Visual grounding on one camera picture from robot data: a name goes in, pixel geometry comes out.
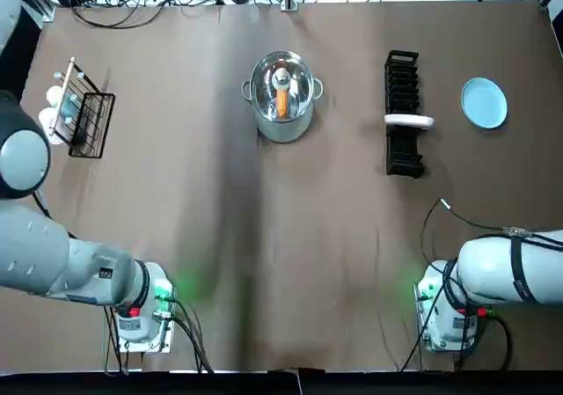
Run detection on orange corn cob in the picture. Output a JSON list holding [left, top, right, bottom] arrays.
[[275, 87, 291, 120]]

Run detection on glass pot lid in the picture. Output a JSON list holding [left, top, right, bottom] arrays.
[[249, 50, 316, 121]]

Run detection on light blue plate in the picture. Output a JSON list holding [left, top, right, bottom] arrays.
[[460, 77, 508, 130]]

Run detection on white plate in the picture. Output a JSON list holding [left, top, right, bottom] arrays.
[[384, 113, 436, 130]]

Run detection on steel cooking pot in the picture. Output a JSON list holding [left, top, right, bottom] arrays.
[[240, 50, 325, 144]]

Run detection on black dish rack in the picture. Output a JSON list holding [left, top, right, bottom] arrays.
[[385, 50, 427, 179]]

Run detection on light blue cup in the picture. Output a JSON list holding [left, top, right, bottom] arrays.
[[46, 84, 79, 121]]

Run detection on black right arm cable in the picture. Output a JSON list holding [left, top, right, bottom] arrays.
[[420, 198, 563, 282]]

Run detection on black right base cables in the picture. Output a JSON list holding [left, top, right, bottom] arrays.
[[402, 304, 514, 372]]

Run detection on black base cables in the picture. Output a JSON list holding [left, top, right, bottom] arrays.
[[103, 296, 216, 377], [402, 304, 514, 372]]

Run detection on black wire cup rack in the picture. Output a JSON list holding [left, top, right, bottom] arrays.
[[46, 56, 116, 158]]

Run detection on black left base cables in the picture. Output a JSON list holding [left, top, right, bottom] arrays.
[[103, 296, 216, 377]]

